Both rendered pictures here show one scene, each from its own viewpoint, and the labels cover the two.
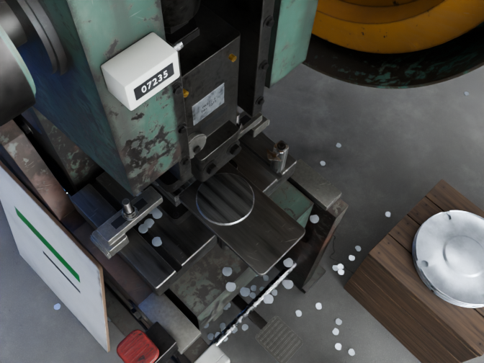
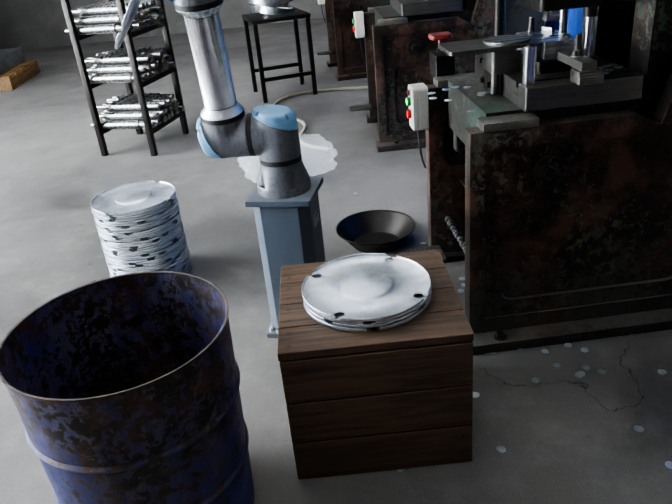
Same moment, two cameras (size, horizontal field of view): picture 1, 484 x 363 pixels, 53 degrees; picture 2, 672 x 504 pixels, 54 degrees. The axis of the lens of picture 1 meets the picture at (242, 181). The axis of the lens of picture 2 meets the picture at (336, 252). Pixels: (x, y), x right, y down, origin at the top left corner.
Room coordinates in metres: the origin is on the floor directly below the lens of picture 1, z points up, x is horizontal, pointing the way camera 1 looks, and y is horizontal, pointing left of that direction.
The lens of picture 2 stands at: (1.43, -1.59, 1.13)
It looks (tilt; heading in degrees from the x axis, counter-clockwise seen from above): 27 degrees down; 137
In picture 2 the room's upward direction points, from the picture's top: 6 degrees counter-clockwise
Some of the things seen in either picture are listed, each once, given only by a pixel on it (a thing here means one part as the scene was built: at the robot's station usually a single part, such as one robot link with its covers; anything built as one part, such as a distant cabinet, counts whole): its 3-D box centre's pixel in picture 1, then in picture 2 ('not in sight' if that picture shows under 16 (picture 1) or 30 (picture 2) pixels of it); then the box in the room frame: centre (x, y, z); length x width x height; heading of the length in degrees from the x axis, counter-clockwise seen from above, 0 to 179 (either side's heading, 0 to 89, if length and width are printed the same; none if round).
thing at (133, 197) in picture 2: not in sight; (133, 196); (-0.61, -0.60, 0.31); 0.29 x 0.29 x 0.01
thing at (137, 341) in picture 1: (140, 353); (440, 45); (0.15, 0.17, 0.72); 0.07 x 0.06 x 0.08; 49
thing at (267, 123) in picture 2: not in sight; (274, 131); (0.08, -0.49, 0.62); 0.13 x 0.12 x 0.14; 40
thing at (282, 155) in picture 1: (279, 156); (529, 63); (0.60, -0.08, 0.75); 0.03 x 0.03 x 0.10; 49
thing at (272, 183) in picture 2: not in sight; (282, 171); (0.09, -0.48, 0.50); 0.15 x 0.15 x 0.10
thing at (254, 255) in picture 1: (240, 225); (488, 66); (0.44, 0.00, 0.72); 0.25 x 0.14 x 0.14; 49
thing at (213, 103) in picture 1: (191, 99); not in sight; (0.53, 0.10, 1.04); 0.17 x 0.15 x 0.30; 49
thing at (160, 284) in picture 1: (187, 184); (550, 74); (0.55, 0.13, 0.68); 0.45 x 0.30 x 0.06; 139
